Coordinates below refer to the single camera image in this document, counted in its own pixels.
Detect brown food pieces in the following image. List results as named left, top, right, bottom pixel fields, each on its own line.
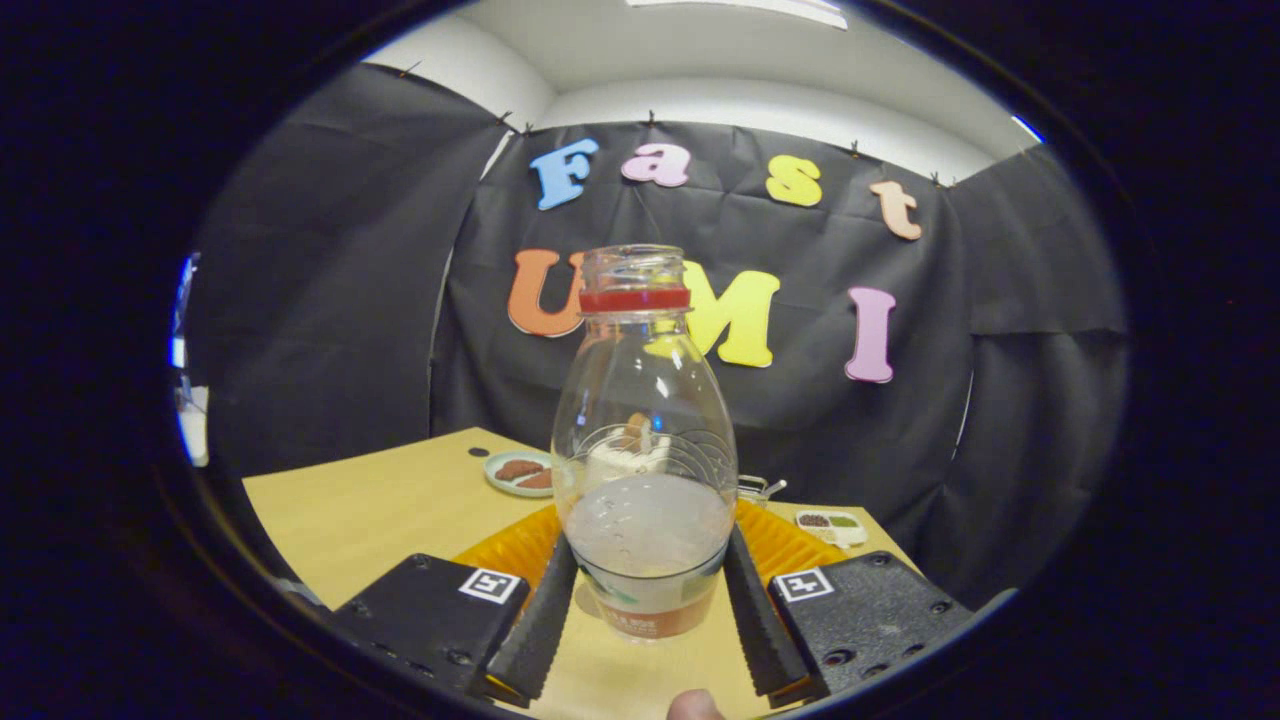
left=494, top=458, right=554, bottom=490

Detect pale green plate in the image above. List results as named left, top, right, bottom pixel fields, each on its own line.
left=483, top=449, right=557, bottom=499

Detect wooden table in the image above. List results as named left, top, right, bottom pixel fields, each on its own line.
left=241, top=426, right=923, bottom=717

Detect clear plastic bottle red label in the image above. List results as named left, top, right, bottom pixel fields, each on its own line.
left=549, top=243, right=740, bottom=642

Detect black backdrop cloth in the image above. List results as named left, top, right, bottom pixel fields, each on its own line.
left=184, top=61, right=1133, bottom=613

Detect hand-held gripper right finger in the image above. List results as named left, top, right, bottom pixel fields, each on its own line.
left=721, top=499, right=978, bottom=703

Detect white divided condiment dish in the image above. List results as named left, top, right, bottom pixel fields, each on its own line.
left=794, top=508, right=870, bottom=549

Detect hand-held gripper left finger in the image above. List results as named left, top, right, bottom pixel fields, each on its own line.
left=328, top=502, right=582, bottom=707

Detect white toaster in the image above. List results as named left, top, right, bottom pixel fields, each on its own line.
left=584, top=425, right=673, bottom=478

